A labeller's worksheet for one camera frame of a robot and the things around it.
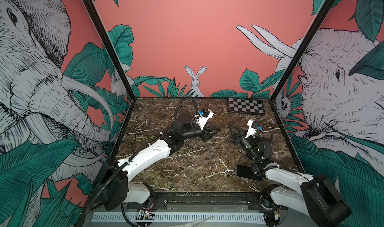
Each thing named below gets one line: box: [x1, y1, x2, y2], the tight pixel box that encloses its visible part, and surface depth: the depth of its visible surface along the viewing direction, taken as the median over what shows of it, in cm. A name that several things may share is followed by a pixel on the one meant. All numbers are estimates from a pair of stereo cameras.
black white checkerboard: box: [227, 98, 265, 116], surface depth 116 cm
